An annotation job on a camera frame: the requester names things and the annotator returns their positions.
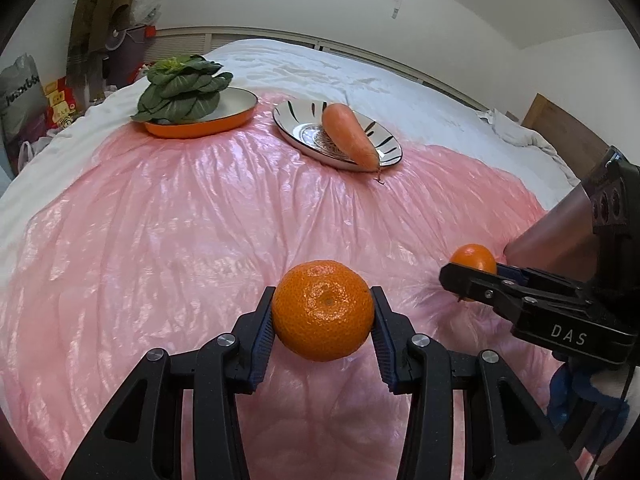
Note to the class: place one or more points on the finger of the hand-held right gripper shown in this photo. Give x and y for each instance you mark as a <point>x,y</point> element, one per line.
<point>512,272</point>
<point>480,287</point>

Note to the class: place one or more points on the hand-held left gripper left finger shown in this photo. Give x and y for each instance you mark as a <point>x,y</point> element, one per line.
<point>261,342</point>

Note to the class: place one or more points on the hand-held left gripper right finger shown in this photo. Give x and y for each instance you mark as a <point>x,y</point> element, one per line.
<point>384,350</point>

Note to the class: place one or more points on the small orange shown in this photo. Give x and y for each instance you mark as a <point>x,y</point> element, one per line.
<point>475,257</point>

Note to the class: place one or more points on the large rough-skinned orange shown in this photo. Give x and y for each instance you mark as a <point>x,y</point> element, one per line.
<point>323,310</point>

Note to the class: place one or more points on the blue cloth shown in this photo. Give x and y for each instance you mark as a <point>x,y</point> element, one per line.
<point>585,395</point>

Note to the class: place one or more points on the pink plastic sheet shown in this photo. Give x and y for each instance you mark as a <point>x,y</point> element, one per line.
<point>175,235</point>

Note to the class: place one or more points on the wooden headboard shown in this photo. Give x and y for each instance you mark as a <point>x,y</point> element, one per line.
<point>565,130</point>

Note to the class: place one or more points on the carrot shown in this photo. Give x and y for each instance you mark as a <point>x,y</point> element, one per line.
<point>350,135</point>

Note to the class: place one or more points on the striped white plate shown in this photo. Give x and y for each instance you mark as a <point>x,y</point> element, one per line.
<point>305,135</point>

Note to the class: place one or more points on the orange oval dish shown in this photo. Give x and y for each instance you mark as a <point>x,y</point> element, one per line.
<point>200,127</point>

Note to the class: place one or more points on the green bok choy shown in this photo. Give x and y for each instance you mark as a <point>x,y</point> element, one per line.
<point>180,90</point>

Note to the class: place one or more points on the white bedding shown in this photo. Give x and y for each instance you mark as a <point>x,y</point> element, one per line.
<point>325,65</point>

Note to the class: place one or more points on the white plastic bag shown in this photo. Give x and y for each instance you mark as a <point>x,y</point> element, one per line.
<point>27,152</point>

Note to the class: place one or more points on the yellow and red boxes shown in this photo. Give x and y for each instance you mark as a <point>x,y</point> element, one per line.
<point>61,102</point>

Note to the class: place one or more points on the purple bin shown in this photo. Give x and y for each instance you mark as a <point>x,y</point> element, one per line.
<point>131,57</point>

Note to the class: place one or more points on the grey printed bag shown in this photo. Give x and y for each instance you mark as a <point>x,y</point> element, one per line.
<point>20,97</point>

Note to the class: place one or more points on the hanging olive coat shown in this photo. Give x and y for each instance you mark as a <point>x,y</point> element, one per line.
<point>100,10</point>

